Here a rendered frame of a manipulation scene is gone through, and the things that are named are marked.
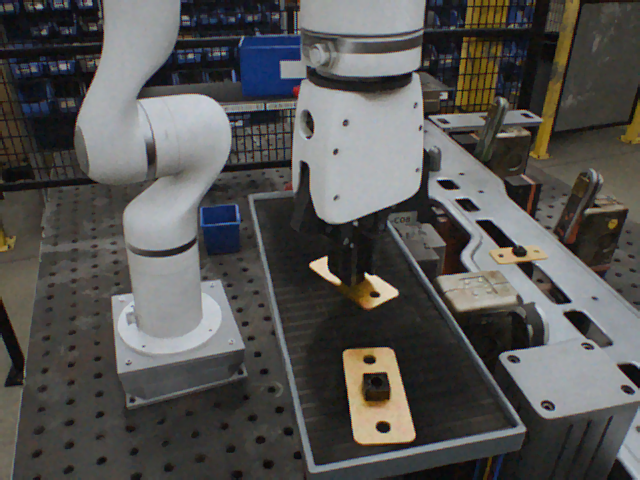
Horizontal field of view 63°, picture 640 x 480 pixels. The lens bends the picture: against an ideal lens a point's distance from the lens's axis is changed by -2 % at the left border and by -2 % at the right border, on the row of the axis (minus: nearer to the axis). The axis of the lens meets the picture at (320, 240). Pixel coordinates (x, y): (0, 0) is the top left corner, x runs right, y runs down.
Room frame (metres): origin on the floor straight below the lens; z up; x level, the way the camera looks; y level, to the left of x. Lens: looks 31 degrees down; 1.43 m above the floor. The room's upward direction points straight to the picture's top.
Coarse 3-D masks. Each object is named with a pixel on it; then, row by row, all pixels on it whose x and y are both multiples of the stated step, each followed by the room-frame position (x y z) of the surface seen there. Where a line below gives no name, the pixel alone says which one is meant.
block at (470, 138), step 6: (456, 138) 1.24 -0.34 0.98; (462, 138) 1.24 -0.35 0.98; (468, 138) 1.24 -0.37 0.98; (474, 138) 1.24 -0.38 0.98; (462, 144) 1.21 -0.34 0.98; (468, 144) 1.21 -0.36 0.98; (474, 144) 1.21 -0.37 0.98; (468, 150) 1.21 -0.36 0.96; (462, 174) 1.21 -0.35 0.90; (450, 186) 1.25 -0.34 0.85; (456, 186) 1.22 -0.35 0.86; (462, 204) 1.21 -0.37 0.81
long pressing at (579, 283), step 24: (432, 144) 1.15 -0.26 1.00; (456, 144) 1.15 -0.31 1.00; (456, 168) 1.01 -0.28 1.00; (480, 168) 1.01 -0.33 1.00; (432, 192) 0.89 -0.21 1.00; (456, 192) 0.90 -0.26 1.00; (504, 192) 0.90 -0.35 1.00; (456, 216) 0.80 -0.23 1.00; (480, 216) 0.80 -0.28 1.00; (504, 216) 0.80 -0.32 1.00; (528, 216) 0.81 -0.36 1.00; (480, 240) 0.72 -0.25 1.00; (528, 240) 0.72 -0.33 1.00; (552, 240) 0.72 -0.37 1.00; (480, 264) 0.65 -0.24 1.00; (552, 264) 0.65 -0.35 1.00; (576, 264) 0.65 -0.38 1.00; (528, 288) 0.59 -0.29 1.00; (576, 288) 0.59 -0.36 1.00; (600, 288) 0.59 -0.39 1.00; (552, 312) 0.54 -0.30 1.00; (600, 312) 0.54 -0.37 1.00; (624, 312) 0.54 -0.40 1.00; (552, 336) 0.49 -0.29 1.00; (576, 336) 0.49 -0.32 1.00; (624, 336) 0.49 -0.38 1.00; (624, 360) 0.45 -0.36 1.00; (624, 456) 0.32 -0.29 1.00
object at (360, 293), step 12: (312, 264) 0.41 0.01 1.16; (324, 264) 0.41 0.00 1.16; (324, 276) 0.39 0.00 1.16; (360, 276) 0.38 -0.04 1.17; (372, 276) 0.39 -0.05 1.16; (336, 288) 0.37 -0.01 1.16; (348, 288) 0.37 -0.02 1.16; (360, 288) 0.37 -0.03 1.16; (372, 288) 0.37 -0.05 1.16; (384, 288) 0.37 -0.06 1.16; (360, 300) 0.35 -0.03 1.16; (372, 300) 0.35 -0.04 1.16; (384, 300) 0.35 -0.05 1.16
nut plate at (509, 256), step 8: (504, 248) 0.69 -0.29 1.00; (512, 248) 0.68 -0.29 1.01; (528, 248) 0.69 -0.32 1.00; (536, 248) 0.69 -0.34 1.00; (496, 256) 0.67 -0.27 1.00; (504, 256) 0.67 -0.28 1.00; (512, 256) 0.67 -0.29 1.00; (520, 256) 0.67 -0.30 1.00; (528, 256) 0.67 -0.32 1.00; (536, 256) 0.67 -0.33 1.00; (544, 256) 0.67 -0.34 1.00; (504, 264) 0.65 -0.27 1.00
